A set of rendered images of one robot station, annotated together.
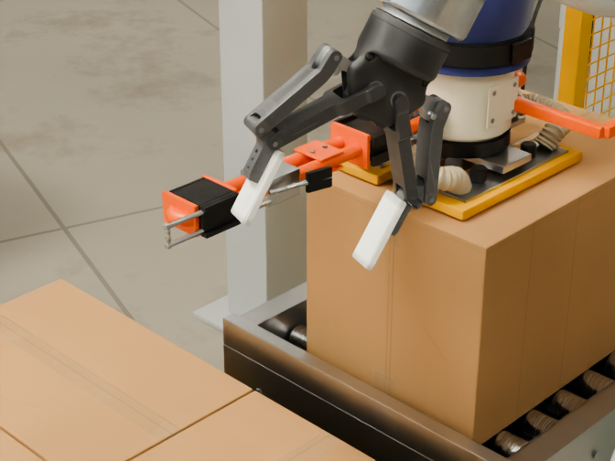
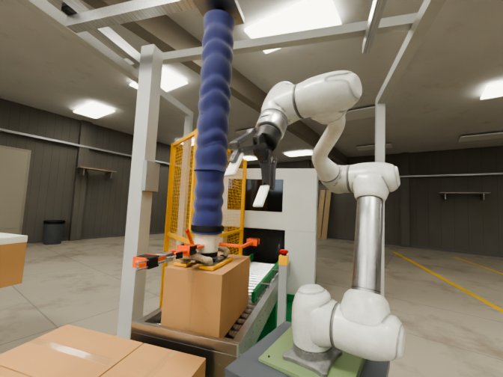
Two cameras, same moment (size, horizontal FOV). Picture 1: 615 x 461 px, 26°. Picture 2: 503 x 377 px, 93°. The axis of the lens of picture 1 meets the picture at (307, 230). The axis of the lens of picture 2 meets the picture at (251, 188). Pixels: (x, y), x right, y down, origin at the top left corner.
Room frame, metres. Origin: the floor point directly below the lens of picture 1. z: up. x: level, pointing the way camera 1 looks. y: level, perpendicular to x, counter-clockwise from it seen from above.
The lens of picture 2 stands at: (0.49, 0.28, 1.36)
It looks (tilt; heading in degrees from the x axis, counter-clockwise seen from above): 4 degrees up; 332
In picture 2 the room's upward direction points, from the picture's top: 3 degrees clockwise
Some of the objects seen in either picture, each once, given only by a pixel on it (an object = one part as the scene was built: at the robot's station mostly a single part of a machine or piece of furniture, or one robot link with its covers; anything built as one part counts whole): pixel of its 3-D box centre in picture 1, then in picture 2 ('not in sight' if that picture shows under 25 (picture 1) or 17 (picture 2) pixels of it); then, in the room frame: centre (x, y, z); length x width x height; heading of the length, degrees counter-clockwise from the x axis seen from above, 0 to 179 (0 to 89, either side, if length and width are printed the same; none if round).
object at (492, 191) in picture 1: (502, 168); (217, 260); (2.10, -0.34, 0.98); 0.34 x 0.10 x 0.05; 135
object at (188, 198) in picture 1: (200, 205); (145, 261); (1.75, 0.16, 1.08); 0.08 x 0.07 x 0.05; 135
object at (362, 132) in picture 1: (366, 138); (186, 249); (1.99, -0.10, 1.08); 0.10 x 0.08 x 0.06; 45
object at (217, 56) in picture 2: not in sight; (215, 88); (2.17, -0.27, 2.22); 0.24 x 0.24 x 1.25
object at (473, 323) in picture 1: (492, 251); (211, 288); (2.21, -0.35, 0.75); 0.60 x 0.40 x 0.40; 136
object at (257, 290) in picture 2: not in sight; (275, 273); (2.87, -1.35, 0.60); 1.60 x 0.11 x 0.09; 136
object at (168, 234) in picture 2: not in sight; (177, 232); (3.19, -0.28, 1.05); 0.87 x 0.10 x 2.10; 8
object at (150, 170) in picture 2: not in sight; (150, 176); (3.14, 0.04, 1.62); 0.20 x 0.05 x 0.30; 136
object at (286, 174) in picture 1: (270, 182); (164, 256); (1.84, 0.06, 1.08); 0.07 x 0.07 x 0.04; 45
